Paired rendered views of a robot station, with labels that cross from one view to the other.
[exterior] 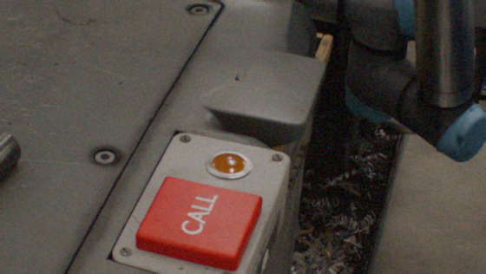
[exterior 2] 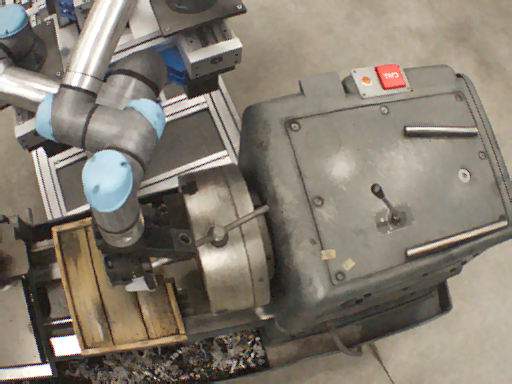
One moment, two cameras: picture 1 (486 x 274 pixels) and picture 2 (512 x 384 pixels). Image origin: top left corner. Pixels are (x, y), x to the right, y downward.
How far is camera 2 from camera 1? 1.45 m
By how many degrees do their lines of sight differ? 68
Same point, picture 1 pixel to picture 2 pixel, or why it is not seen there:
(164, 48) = (327, 123)
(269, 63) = (313, 91)
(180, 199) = (390, 81)
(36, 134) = (391, 132)
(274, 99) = (330, 82)
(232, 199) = (381, 71)
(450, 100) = not seen: hidden behind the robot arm
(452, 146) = not seen: hidden behind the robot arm
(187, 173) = (375, 87)
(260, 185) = (367, 71)
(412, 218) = not seen: outside the picture
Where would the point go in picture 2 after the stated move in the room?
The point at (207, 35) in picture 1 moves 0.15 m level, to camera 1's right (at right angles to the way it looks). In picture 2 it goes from (310, 114) to (274, 60)
